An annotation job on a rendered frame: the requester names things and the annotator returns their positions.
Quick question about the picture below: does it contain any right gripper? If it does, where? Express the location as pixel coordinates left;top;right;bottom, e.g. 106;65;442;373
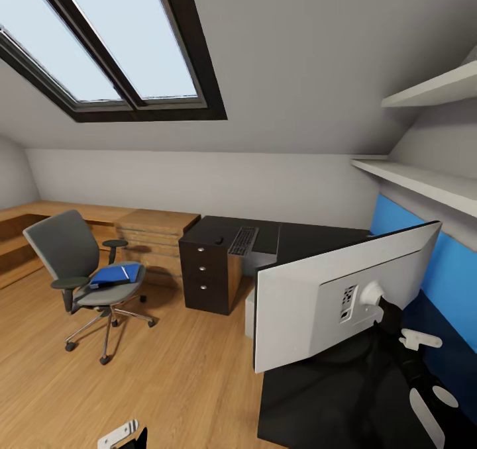
373;321;428;373

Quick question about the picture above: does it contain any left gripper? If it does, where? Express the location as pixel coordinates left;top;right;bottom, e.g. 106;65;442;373
119;427;148;449

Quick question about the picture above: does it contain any monitor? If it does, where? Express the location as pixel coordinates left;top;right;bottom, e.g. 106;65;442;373
252;221;443;385

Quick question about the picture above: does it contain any swivel chair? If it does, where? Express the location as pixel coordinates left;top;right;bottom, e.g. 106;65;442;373
23;209;155;365

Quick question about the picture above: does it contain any keyboard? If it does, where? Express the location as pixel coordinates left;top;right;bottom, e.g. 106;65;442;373
227;226;259;259

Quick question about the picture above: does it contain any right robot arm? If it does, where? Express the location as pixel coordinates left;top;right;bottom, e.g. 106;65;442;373
373;321;477;449

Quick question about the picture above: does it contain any folder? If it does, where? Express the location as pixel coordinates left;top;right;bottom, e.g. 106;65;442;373
90;264;140;289

